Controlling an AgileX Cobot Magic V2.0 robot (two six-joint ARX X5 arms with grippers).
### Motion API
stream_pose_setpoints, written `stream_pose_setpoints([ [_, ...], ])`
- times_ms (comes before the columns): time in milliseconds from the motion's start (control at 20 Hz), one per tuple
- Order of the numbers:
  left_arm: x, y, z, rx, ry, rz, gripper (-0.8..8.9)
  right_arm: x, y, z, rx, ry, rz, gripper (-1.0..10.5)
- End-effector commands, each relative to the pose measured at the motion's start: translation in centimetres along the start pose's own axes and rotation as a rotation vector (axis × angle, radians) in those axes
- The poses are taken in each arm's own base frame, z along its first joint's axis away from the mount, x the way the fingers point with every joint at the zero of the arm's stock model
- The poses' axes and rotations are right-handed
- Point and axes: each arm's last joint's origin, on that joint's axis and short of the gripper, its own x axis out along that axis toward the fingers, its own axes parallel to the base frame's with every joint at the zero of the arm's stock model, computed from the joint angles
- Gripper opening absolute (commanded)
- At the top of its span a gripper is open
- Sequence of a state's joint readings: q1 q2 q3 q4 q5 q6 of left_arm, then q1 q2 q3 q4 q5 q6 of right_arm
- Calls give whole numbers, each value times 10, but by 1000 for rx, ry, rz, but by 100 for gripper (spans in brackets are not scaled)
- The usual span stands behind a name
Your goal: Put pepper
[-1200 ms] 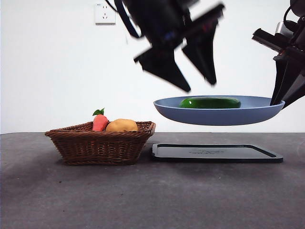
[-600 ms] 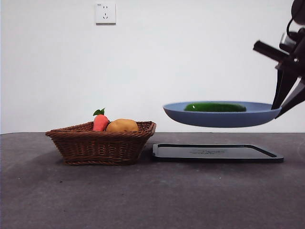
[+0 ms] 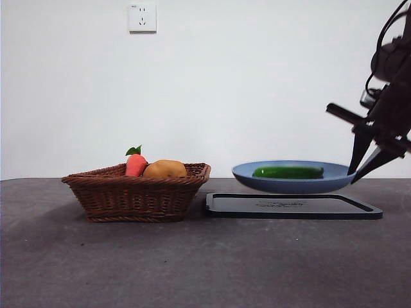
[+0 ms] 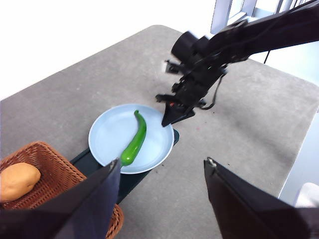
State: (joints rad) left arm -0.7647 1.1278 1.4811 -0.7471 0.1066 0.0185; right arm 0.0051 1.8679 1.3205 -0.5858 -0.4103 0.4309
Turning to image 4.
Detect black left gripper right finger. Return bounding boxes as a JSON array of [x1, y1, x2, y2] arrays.
[[203, 156, 319, 239]]

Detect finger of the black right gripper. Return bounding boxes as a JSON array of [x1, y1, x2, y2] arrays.
[[161, 101, 195, 127]]

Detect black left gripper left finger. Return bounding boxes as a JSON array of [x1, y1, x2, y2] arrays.
[[0, 158, 122, 239]]

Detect green pepper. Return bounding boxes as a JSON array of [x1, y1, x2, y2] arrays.
[[120, 110, 148, 167]]

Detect blue round plate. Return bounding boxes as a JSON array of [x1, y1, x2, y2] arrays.
[[88, 103, 175, 175]]

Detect brown wicker basket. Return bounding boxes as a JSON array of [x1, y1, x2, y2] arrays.
[[0, 141, 125, 239]]

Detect yellow-brown potato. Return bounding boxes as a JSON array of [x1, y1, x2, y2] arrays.
[[0, 162, 41, 202]]

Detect black flat tray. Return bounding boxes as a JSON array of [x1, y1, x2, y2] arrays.
[[69, 128, 180, 205]]

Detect white object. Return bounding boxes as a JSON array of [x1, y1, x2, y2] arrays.
[[294, 182, 319, 209]]

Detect black cable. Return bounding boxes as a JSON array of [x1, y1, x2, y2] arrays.
[[198, 74, 224, 111]]

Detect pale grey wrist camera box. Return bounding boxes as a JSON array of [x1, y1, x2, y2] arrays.
[[163, 60, 175, 75]]

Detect grey window frame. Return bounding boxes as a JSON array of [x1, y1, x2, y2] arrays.
[[210, 0, 307, 34]]

